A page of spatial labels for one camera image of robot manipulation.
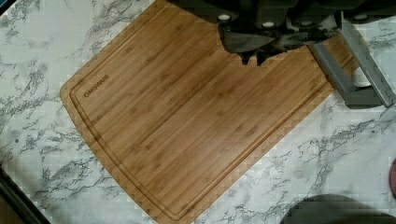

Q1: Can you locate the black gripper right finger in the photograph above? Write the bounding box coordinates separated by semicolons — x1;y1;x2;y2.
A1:
255;18;340;66

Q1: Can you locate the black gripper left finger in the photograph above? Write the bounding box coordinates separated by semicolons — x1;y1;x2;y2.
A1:
218;25;275;65

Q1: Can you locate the red round object edge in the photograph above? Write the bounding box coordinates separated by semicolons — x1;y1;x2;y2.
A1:
389;159;396;198

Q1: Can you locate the bamboo cutting board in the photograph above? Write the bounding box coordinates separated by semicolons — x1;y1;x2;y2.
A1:
59;0;360;224

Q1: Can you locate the dark round object bottom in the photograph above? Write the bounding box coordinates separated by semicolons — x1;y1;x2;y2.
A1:
279;194;396;224

